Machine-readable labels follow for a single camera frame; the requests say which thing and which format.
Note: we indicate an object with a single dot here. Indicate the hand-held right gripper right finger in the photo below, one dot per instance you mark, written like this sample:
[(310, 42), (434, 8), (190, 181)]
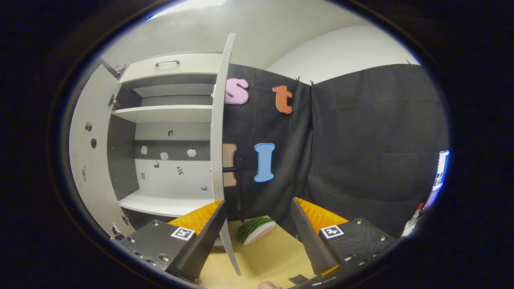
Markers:
[(311, 237)]

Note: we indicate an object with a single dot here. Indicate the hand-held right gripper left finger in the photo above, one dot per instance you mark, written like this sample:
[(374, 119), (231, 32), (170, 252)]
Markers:
[(202, 237)]

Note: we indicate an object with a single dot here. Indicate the white cabinet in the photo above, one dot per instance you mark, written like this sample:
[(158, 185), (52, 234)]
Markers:
[(172, 132)]

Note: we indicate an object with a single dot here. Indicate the white cabinet door cat sticker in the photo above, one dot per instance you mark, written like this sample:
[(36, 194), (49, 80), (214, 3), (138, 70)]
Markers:
[(218, 120)]

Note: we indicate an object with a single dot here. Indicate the white cabinet door camera sticker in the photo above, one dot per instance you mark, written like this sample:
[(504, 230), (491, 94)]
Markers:
[(94, 172)]

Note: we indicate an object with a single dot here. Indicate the metal door hinge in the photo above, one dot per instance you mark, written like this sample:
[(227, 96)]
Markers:
[(113, 101)]

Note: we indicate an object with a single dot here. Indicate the white cabinet drawer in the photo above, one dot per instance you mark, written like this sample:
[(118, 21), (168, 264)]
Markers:
[(192, 66)]

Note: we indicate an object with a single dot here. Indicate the toy watermelon slice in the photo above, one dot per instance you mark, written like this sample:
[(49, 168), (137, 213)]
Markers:
[(257, 230)]

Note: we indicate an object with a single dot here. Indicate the black backdrop cloth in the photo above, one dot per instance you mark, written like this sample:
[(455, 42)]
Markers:
[(361, 152)]

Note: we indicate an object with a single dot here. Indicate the white red-tipped object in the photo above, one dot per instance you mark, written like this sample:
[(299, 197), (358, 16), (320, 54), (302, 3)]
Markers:
[(413, 220)]

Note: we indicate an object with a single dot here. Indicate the lit computer monitor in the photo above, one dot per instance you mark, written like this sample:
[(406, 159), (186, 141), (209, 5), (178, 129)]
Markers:
[(441, 170)]

